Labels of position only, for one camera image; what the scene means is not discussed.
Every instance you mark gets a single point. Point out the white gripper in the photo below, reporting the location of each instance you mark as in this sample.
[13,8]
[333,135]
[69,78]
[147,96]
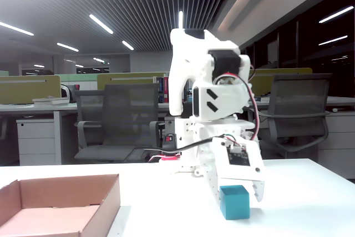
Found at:
[211,178]

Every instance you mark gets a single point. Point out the blue cube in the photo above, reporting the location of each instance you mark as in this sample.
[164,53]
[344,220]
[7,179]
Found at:
[234,203]

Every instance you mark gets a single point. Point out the brown cardboard box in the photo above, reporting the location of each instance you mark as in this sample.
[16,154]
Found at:
[69,189]

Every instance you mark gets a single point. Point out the red table clamp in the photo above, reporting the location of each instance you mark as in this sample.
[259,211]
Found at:
[170,158]

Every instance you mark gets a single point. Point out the flat blue book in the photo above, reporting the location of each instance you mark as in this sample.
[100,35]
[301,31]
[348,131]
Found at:
[260,98]

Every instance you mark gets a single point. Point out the olive desk partition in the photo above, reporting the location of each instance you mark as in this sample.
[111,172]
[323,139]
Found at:
[124,81]
[260,87]
[27,90]

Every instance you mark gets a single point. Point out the grey mesh office chair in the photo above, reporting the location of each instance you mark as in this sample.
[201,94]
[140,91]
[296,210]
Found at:
[299,101]
[124,109]

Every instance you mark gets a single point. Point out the white office desk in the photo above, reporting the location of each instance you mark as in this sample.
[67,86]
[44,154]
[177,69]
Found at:
[341,101]
[27,108]

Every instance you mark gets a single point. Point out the ceiling strip light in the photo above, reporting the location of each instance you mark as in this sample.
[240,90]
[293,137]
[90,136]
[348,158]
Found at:
[180,20]
[16,29]
[101,24]
[68,47]
[127,45]

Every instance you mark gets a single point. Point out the light green desk partition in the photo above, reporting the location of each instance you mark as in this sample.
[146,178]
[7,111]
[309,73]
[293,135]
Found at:
[83,80]

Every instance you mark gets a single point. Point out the black white chair back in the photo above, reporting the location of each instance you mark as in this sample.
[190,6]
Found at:
[66,91]

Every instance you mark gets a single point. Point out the stack of books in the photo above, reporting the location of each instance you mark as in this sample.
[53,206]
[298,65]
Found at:
[50,100]

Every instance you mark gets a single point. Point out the white wrist camera plate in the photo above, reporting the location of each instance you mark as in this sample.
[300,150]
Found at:
[249,170]

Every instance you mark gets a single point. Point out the white drawer pedestal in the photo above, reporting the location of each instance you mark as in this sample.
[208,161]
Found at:
[338,142]
[36,142]

